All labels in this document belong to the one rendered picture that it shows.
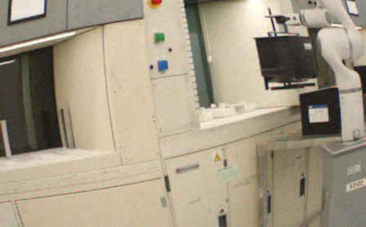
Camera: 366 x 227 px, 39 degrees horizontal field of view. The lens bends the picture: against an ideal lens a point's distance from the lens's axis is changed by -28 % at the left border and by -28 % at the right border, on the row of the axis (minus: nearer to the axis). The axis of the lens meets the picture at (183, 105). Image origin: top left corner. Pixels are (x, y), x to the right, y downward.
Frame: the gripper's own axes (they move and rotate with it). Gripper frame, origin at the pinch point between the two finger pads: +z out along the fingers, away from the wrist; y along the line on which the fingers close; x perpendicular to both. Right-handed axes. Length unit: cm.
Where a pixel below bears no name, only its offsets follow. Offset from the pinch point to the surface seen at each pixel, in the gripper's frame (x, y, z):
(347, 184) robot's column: -63, -40, -60
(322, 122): -44.1, -5.4, -20.3
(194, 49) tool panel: -8, 24, 84
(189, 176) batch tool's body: -54, -50, 14
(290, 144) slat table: -50, -15, -6
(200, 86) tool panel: -26, 25, 84
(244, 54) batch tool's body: -13.5, 14.7, 41.3
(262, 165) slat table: -58, -15, 10
